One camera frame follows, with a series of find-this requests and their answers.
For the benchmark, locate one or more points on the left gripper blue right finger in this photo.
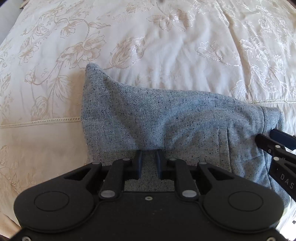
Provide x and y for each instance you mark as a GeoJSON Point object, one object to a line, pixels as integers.
{"type": "Point", "coordinates": [177, 171]}

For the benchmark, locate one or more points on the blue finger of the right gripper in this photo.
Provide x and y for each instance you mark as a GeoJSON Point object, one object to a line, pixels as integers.
{"type": "Point", "coordinates": [267, 144]}
{"type": "Point", "coordinates": [285, 139]}

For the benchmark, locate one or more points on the cream floral bedspread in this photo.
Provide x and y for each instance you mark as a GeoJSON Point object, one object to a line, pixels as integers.
{"type": "Point", "coordinates": [243, 49]}

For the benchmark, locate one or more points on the grey speckled pants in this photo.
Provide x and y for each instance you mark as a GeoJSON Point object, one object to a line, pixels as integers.
{"type": "Point", "coordinates": [195, 126]}

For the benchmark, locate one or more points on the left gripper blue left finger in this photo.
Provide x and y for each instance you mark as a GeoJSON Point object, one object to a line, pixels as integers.
{"type": "Point", "coordinates": [119, 172]}

